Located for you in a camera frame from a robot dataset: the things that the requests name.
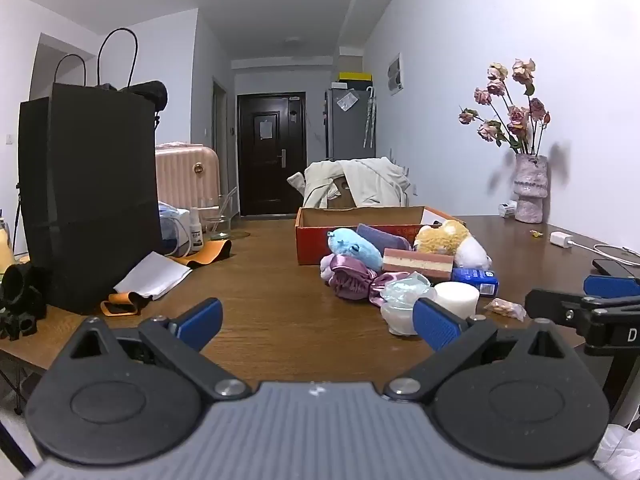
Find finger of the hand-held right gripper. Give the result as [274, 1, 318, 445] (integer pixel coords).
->
[524, 287, 601, 337]
[582, 274, 640, 303]

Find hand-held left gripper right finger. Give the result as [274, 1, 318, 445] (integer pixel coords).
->
[382, 297, 588, 403]

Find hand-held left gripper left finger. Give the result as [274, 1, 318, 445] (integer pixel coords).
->
[50, 297, 253, 402]

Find clear plastic pack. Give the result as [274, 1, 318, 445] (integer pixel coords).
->
[380, 271, 437, 337]

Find blue milk carton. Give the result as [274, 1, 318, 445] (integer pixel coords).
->
[450, 266, 499, 297]

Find yellow plush toy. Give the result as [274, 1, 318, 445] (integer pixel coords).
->
[412, 220, 493, 268]

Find purple satin cloth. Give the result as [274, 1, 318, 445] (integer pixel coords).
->
[327, 255, 416, 307]

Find purple towel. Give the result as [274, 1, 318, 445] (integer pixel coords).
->
[356, 223, 413, 252]

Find blue plush toy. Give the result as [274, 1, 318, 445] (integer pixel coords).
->
[326, 228, 385, 272]

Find lilac plush toy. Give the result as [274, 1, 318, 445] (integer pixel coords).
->
[319, 254, 351, 286]

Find orange cardboard box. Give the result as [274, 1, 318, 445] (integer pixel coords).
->
[295, 205, 468, 266]

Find black phone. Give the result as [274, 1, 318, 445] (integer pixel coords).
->
[592, 258, 640, 278]

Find small peanut snack bag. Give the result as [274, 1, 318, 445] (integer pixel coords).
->
[482, 297, 527, 320]

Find striped pink sponge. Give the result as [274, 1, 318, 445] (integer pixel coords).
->
[382, 248, 455, 281]

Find white paper sheet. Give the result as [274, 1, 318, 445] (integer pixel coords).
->
[114, 251, 193, 301]

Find white spray bottle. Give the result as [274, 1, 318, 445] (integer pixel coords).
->
[189, 207, 205, 252]

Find bag of blue masks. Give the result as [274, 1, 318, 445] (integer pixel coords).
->
[158, 201, 193, 256]

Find clear glass bowl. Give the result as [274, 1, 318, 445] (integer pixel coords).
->
[202, 187, 251, 241]

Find mottled pink vase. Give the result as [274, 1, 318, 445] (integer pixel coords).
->
[511, 152, 549, 224]

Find crumpled white plastic bag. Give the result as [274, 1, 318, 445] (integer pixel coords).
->
[592, 425, 640, 478]

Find pink suitcase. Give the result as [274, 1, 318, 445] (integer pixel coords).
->
[155, 142, 221, 211]

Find cream jacket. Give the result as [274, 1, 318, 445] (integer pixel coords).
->
[287, 156, 412, 209]

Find brown wooden chair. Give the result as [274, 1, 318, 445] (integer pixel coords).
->
[320, 175, 361, 209]

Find dark entrance door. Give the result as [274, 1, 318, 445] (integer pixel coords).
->
[236, 93, 307, 218]

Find black paper bag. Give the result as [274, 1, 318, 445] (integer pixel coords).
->
[17, 27, 163, 316]

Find dried pink roses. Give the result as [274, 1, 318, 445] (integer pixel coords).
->
[457, 57, 552, 156]

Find black tripod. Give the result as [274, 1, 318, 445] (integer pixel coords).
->
[11, 180, 25, 257]

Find grey refrigerator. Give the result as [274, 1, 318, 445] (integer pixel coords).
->
[326, 87, 377, 161]

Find white folded umbrella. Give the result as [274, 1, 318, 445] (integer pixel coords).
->
[363, 86, 377, 149]

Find dark bundle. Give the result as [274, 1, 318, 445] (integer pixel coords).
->
[118, 80, 168, 128]

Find white charger cable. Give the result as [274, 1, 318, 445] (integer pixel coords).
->
[572, 240, 640, 261]

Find orange black strap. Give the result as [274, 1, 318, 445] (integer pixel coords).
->
[100, 290, 151, 317]
[165, 240, 232, 268]

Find black plastic mount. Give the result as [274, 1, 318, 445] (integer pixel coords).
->
[0, 262, 49, 341]

